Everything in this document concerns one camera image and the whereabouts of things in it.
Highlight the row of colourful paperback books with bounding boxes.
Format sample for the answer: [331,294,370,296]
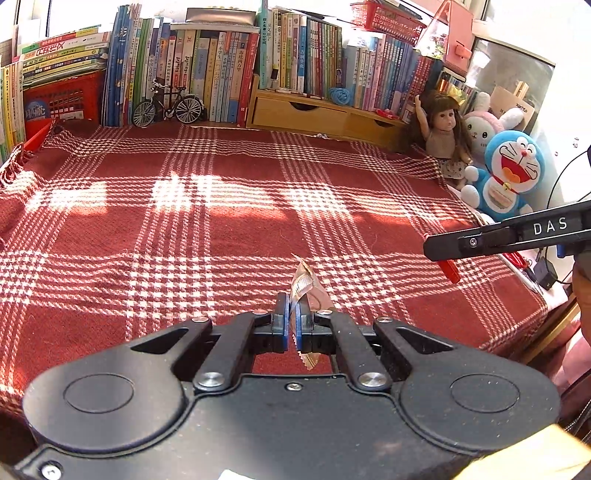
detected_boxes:
[255,0,445,114]

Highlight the wooden desk organizer with drawers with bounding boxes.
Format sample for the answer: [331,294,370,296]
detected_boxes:
[246,75,410,149]

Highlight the pink and white bunny plush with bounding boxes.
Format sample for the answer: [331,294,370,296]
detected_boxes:
[462,91,526,161]

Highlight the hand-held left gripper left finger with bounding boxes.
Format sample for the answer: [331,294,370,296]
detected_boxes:
[124,292,294,394]

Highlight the row of yellow-green upright books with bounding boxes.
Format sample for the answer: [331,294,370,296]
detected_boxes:
[0,61,27,158]

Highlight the white framed window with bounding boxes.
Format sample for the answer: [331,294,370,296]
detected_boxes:
[0,0,278,42]

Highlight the pink house-shaped box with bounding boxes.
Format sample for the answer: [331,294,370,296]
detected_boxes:
[414,0,475,80]

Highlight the red plaid blanket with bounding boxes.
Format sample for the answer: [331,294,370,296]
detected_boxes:
[0,124,553,418]

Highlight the stack of flat-lying textbooks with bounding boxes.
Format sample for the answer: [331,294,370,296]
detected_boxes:
[20,27,112,89]

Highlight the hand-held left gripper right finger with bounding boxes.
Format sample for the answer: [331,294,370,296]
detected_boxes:
[294,300,468,394]

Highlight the brown-haired doll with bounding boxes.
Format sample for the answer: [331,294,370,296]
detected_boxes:
[403,90,475,186]

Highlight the grey flat box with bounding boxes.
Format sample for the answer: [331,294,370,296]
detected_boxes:
[184,6,258,25]

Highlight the blue cat plush toy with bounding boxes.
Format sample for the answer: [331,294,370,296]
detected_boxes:
[463,130,546,228]

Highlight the red plastic crate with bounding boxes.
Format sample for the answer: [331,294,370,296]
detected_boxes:
[22,73,105,124]

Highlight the white flat box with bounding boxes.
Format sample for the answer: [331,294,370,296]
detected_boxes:
[170,22,260,34]

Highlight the black charger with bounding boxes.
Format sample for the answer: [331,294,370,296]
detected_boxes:
[536,258,560,291]

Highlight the row of tall standing books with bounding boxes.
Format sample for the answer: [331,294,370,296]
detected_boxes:
[103,4,260,128]

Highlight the red plastic basket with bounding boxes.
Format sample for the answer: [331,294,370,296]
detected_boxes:
[350,1,426,45]

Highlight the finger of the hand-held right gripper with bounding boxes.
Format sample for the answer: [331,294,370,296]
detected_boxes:
[423,200,591,262]

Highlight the gold foil packet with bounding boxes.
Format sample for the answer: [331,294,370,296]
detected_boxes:
[290,257,332,371]

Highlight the shiny holographic books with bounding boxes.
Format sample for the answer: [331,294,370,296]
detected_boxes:
[435,75,468,101]

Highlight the miniature black bicycle model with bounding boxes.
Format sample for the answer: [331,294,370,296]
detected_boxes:
[131,78,205,128]

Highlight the grey foil panel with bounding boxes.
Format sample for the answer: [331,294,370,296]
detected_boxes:
[471,39,555,100]

